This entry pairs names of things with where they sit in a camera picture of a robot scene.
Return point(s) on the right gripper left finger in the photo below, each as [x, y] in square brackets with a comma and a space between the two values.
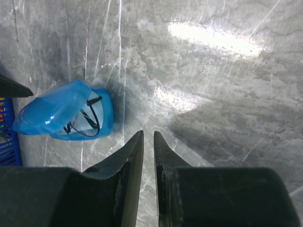
[105, 195]

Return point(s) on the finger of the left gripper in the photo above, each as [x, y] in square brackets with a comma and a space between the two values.
[12, 89]

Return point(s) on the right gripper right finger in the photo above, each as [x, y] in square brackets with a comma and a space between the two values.
[218, 196]

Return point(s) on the blue translucent glasses case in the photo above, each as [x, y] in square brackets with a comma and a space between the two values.
[50, 112]

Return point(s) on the black thin sunglasses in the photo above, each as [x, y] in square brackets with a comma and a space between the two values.
[89, 121]

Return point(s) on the blue plastic basket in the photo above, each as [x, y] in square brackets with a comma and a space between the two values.
[9, 144]

